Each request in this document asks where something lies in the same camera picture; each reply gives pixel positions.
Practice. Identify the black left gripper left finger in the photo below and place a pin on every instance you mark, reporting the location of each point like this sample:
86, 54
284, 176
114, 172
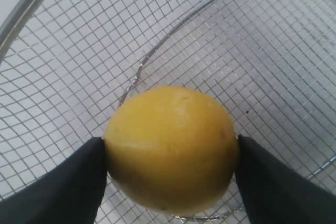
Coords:
70, 193

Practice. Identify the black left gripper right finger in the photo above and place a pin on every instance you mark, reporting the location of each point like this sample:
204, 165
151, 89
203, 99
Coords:
274, 193

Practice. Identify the yellow lemon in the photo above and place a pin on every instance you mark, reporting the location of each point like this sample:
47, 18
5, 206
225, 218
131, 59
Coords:
172, 149

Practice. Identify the metal wire mesh basket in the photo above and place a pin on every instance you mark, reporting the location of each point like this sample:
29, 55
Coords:
68, 65

